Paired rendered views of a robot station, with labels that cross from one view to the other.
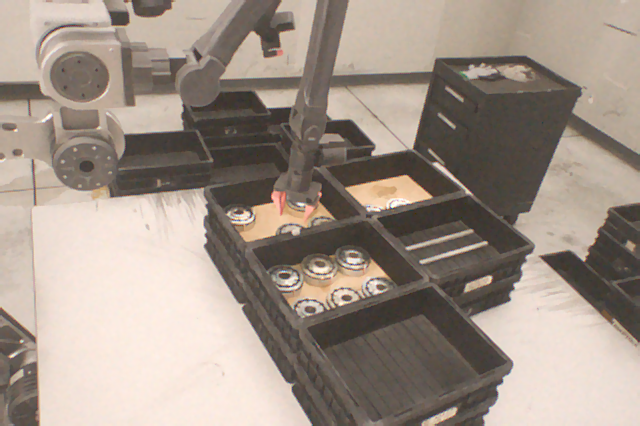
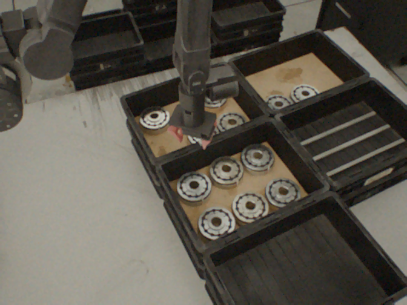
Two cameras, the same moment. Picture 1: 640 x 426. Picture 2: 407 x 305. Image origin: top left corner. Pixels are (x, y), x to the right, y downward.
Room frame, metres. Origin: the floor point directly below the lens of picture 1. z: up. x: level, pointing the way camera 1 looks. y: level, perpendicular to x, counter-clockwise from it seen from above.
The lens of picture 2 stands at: (0.54, -0.06, 1.84)
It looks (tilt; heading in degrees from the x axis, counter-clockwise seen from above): 53 degrees down; 9
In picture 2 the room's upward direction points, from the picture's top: 1 degrees counter-clockwise
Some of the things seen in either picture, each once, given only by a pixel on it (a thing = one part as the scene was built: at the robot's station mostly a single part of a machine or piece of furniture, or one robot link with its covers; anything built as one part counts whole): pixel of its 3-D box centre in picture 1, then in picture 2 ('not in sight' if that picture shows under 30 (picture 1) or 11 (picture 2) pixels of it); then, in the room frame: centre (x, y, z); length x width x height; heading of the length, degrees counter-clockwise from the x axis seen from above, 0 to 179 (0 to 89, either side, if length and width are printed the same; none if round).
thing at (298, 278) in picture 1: (284, 277); (194, 186); (1.15, 0.06, 0.86); 0.10 x 0.10 x 0.01
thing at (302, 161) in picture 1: (305, 156); (194, 94); (1.15, 0.05, 1.23); 0.07 x 0.06 x 0.07; 118
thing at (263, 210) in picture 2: (346, 299); (250, 206); (1.10, -0.11, 0.86); 0.10 x 0.10 x 0.01
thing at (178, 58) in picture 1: (185, 76); (36, 42); (1.04, 0.29, 1.43); 0.10 x 0.05 x 0.09; 118
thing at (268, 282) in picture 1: (336, 266); (240, 178); (1.16, -0.07, 0.92); 0.40 x 0.30 x 0.02; 125
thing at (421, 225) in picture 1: (447, 247); (349, 138); (1.39, -0.40, 0.87); 0.40 x 0.30 x 0.11; 125
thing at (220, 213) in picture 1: (284, 204); (193, 108); (1.40, 0.10, 0.92); 0.40 x 0.30 x 0.02; 125
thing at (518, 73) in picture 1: (518, 71); not in sight; (3.03, -0.92, 0.88); 0.29 x 0.22 x 0.03; 118
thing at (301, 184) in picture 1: (299, 178); (192, 113); (1.15, 0.06, 1.17); 0.10 x 0.07 x 0.07; 80
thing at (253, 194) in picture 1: (282, 218); (194, 119); (1.40, 0.10, 0.87); 0.40 x 0.30 x 0.11; 125
